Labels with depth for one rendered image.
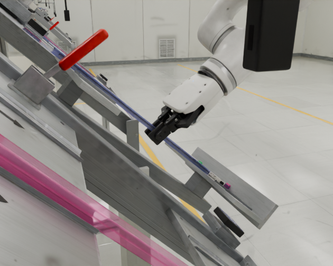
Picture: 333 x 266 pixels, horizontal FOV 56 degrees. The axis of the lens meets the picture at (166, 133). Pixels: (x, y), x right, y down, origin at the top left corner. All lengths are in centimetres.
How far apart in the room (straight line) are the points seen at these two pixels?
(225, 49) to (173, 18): 762
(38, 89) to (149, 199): 21
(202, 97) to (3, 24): 73
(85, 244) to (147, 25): 793
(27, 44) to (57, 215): 98
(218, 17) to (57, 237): 59
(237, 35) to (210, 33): 6
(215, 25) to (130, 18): 730
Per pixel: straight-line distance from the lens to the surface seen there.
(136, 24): 801
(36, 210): 18
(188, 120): 61
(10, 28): 115
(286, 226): 199
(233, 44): 68
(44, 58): 115
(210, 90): 63
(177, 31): 833
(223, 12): 70
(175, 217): 46
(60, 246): 17
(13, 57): 475
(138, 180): 44
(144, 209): 46
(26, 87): 35
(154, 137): 64
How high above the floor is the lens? 112
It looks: 20 degrees down
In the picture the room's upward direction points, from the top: straight up
